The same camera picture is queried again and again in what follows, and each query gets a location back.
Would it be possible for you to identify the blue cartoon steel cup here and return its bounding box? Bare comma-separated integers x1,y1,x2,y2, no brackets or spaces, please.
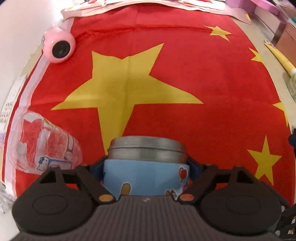
101,136,190,199

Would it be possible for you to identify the clear glass cartoon cup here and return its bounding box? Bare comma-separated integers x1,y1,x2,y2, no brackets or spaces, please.
8,111,83,175

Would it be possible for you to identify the green tape roll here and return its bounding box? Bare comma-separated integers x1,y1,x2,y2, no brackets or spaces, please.
287,74,296,102

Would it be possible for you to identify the yellow tube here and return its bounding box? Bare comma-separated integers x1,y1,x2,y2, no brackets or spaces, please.
264,40,295,77

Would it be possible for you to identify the pink storage box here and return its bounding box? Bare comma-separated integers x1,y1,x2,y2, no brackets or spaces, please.
276,23,296,66

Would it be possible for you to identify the red flag with yellow stars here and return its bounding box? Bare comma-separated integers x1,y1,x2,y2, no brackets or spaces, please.
2,5,295,203

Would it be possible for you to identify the white sticker sheet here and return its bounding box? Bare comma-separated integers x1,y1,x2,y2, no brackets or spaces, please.
1,75,27,133

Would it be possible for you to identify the magenta small stool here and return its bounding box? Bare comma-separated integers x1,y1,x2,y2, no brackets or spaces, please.
225,0,287,36

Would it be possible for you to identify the pink lettered bottle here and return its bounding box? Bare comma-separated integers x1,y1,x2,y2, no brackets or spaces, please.
41,26,76,63

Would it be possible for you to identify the folded pink white cloth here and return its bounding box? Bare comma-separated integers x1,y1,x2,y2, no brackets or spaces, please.
61,0,251,25

